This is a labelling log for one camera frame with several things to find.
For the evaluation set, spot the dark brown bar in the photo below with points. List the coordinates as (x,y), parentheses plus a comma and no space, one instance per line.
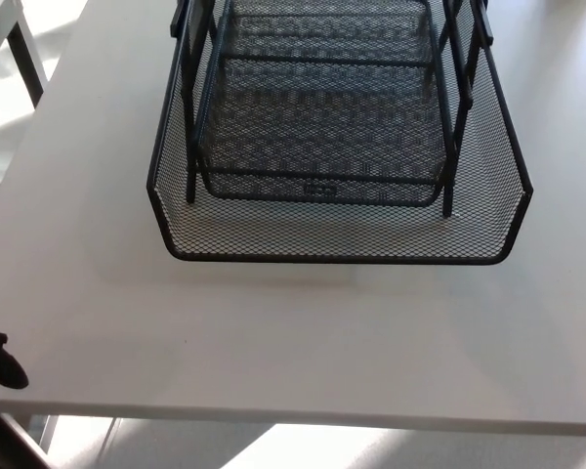
(14,442)

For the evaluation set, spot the white desk leg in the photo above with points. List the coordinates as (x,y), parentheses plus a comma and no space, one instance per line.
(50,435)

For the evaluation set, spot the wide black mesh tray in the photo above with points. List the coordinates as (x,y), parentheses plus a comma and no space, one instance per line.
(322,234)

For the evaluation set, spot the white side table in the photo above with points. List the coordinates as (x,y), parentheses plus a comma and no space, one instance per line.
(27,68)

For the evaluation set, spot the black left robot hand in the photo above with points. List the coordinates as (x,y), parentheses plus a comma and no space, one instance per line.
(2,364)

